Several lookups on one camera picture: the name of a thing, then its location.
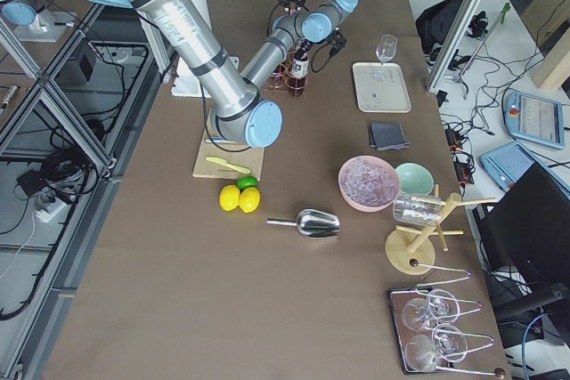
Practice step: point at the green bowl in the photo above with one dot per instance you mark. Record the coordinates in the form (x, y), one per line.
(415, 179)

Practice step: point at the steel muddler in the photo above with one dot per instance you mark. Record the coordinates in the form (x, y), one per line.
(217, 140)

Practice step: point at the dark grey folded cloth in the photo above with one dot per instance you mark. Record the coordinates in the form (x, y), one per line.
(387, 136)

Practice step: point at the clear wine glass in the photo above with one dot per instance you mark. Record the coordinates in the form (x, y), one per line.
(385, 52)

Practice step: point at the black tray with glasses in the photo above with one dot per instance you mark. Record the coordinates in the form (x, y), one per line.
(397, 298)

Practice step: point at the upside wine glass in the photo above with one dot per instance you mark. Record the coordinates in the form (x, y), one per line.
(426, 310)
(443, 349)

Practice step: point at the black monitor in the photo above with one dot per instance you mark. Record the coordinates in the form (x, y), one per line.
(528, 229)

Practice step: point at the blue teach pendant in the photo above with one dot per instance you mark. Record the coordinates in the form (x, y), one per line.
(535, 119)
(508, 163)

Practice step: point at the green lime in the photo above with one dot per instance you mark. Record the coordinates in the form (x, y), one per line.
(246, 182)

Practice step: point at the white pillar mount base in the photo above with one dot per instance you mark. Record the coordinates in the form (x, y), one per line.
(186, 84)

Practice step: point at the tea bottle white cap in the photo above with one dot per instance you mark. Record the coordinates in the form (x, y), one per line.
(297, 77)

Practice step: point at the aluminium frame post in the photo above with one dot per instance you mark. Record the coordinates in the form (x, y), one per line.
(451, 43)

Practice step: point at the cream serving tray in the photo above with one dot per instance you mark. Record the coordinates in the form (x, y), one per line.
(380, 88)

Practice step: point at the yellow plastic knife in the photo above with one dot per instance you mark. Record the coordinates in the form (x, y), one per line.
(223, 162)

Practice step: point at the wooden cutting board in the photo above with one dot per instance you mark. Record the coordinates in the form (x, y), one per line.
(234, 153)

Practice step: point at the metal ice scoop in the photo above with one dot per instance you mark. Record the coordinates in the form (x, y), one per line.
(312, 224)

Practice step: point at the yellow lemon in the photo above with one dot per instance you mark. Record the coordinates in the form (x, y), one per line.
(229, 197)
(249, 199)

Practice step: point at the clear textured glass cup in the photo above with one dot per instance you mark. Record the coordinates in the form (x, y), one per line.
(422, 210)

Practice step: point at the wooden glass tree stand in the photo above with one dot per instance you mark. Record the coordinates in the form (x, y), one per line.
(408, 247)

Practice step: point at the pink bowl with ice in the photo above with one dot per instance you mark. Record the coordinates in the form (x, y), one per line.
(368, 184)

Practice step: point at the copper wire bottle basket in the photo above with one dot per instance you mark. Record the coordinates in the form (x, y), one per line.
(288, 35)

